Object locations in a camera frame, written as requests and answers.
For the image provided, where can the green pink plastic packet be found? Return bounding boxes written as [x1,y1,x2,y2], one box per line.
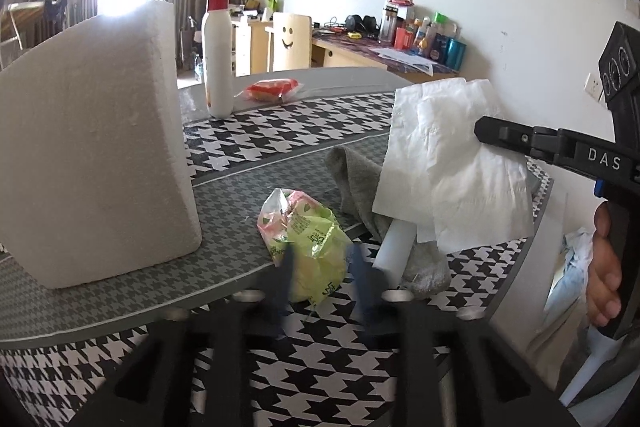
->
[257,188,348,308]

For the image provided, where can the wooden desk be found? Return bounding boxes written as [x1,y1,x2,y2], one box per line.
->
[310,32,461,82]
[231,9,276,78]

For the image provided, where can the red snack packet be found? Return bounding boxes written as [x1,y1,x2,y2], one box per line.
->
[243,78,303,102]

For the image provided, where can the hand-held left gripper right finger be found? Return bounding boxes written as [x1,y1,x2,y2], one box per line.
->
[349,243,582,427]

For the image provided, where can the grey sock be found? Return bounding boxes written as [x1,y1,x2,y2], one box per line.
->
[325,146,542,299]

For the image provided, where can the person's right hand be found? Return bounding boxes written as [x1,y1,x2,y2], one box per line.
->
[585,202,626,328]

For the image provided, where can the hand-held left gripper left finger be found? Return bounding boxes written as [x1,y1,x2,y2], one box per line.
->
[70,241,301,427]

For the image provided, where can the printed paper sheets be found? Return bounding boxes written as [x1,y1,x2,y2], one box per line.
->
[370,47,436,78]

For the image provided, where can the white wall socket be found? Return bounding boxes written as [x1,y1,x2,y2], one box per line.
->
[585,72,606,102]

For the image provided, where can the houndstooth tablecloth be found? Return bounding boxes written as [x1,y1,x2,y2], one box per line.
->
[0,92,553,427]

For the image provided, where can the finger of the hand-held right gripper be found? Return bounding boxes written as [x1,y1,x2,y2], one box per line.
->
[472,116,566,165]

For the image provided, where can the black headphones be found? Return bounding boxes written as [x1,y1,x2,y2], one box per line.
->
[345,13,381,35]

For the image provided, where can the smiley face wooden chair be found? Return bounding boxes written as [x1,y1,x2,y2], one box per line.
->
[270,12,313,72]

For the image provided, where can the white lotion pump bottle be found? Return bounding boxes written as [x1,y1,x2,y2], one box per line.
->
[200,0,235,118]

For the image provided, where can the white paper tissue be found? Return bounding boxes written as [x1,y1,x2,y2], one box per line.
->
[372,78,535,255]

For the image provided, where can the white foam wrap roll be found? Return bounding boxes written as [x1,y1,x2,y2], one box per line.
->
[375,219,417,290]

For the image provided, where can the light blue cloth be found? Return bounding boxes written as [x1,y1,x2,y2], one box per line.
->
[542,227,596,323]

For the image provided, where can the hanging dark clothes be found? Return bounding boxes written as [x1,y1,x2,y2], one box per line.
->
[42,0,68,25]

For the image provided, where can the group of toiletry bottles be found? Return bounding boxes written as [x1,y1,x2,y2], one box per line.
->
[380,0,468,70]

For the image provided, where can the white foam box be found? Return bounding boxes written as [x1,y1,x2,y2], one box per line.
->
[0,0,203,290]

